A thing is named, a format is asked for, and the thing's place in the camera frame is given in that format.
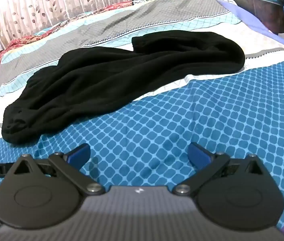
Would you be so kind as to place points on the red floral cloth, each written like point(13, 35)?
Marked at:
point(19, 45)

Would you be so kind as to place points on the dark wooden furniture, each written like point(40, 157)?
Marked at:
point(259, 12)

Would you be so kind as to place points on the leaf print curtain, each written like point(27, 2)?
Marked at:
point(56, 2)

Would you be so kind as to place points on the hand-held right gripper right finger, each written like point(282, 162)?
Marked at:
point(198, 155)

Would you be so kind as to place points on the black pants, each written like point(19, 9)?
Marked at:
point(121, 77)

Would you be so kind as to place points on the patterned teal grey bedsheet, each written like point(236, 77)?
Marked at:
point(207, 105)

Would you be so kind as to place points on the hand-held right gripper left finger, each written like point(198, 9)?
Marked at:
point(78, 154)

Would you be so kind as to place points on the purple bed sheet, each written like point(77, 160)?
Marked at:
point(262, 27)

